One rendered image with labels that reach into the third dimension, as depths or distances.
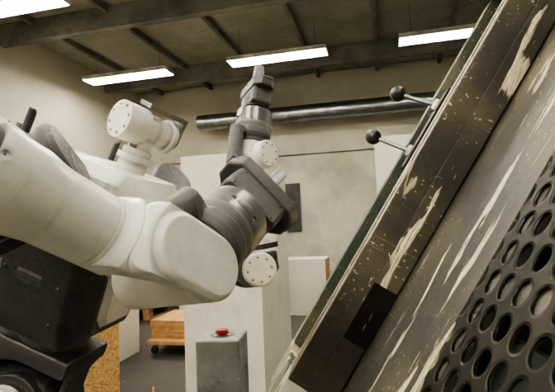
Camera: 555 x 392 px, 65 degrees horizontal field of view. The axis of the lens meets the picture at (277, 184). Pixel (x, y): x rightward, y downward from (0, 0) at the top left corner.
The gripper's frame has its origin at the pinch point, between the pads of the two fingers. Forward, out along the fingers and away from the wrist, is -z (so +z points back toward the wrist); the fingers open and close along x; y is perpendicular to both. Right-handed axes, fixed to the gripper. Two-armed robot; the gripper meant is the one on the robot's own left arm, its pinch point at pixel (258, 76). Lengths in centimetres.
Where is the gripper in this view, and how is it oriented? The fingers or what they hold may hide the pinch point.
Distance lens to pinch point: 115.8
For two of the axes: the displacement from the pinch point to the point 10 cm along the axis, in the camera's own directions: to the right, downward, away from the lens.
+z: -0.7, 9.4, -3.3
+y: -8.9, -2.1, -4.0
